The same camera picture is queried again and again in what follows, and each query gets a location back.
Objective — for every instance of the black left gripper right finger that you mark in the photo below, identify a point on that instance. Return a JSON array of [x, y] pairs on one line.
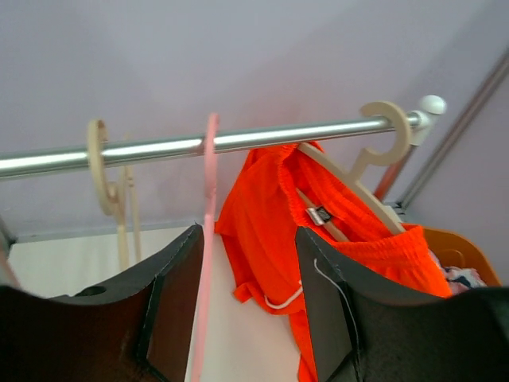
[[364, 327]]

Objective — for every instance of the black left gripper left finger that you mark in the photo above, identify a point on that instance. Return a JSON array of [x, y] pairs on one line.
[[135, 326]]

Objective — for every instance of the pink plastic hanger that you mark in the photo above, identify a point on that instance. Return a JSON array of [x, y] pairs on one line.
[[210, 172]]

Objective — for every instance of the pink shark print shorts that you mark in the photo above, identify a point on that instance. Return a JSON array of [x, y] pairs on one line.
[[459, 279]]

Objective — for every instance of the cream hanger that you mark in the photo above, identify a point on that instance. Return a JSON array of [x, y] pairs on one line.
[[113, 195]]

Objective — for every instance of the orange shorts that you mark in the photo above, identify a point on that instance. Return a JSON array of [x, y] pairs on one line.
[[280, 189]]

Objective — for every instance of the orange plastic basket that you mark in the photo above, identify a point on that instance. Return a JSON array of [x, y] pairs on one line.
[[454, 250]]

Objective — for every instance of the clothes rack with metal rail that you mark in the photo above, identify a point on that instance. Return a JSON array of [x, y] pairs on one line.
[[113, 154]]

